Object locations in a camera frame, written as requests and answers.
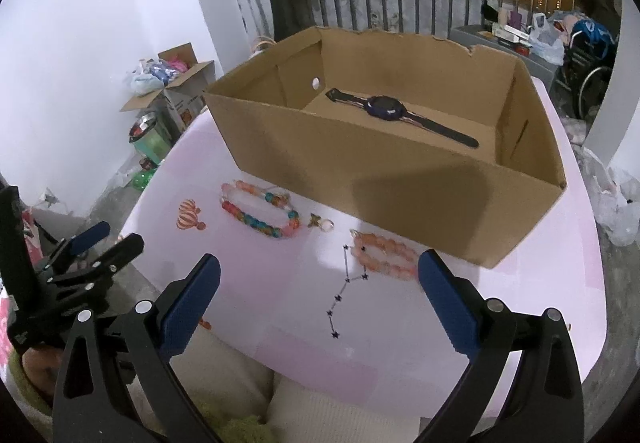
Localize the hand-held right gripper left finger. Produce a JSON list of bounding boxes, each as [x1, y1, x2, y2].
[[52, 254, 221, 443]]

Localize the white plastic bag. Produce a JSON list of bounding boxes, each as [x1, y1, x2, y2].
[[529, 13, 566, 65]]

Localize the pink bead bracelet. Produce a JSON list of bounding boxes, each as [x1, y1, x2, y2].
[[349, 229, 420, 281]]

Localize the wheelchair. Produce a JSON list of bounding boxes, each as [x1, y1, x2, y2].
[[552, 18, 621, 121]]

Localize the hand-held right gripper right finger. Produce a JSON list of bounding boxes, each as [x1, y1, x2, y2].
[[417, 249, 586, 443]]

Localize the plastic bag of colourful things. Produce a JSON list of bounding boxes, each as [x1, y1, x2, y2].
[[131, 57, 189, 96]]

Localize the person's green fluffy jacket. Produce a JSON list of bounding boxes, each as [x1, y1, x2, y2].
[[192, 398, 281, 443]]

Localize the blue bag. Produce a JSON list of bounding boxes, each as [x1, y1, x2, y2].
[[570, 19, 619, 56]]

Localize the multicolour bead bracelet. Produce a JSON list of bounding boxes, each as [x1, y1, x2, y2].
[[220, 179, 302, 240]]

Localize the person's left forearm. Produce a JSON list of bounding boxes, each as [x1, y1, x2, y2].
[[6, 355, 55, 420]]

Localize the open printed cardboard box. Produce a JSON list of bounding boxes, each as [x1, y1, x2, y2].
[[119, 43, 217, 134]]

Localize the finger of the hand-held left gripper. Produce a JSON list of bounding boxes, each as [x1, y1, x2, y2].
[[39, 221, 111, 275], [47, 233, 146, 297]]

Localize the brown cardboard box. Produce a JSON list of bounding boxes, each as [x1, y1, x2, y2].
[[202, 25, 568, 270]]

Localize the pink printed tablecloth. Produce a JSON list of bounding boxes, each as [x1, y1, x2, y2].
[[117, 73, 608, 424]]

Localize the white flat box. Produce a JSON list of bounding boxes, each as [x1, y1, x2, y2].
[[492, 25, 534, 46]]

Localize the dark blue wristwatch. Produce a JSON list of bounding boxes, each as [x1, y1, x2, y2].
[[326, 88, 480, 148]]

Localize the crumpled white plastic bags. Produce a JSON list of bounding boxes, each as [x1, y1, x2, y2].
[[582, 145, 640, 247]]

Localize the person's cream trousers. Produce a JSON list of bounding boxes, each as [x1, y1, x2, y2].
[[125, 318, 423, 443]]

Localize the person's left hand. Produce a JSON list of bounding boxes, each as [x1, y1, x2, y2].
[[22, 349, 63, 396]]

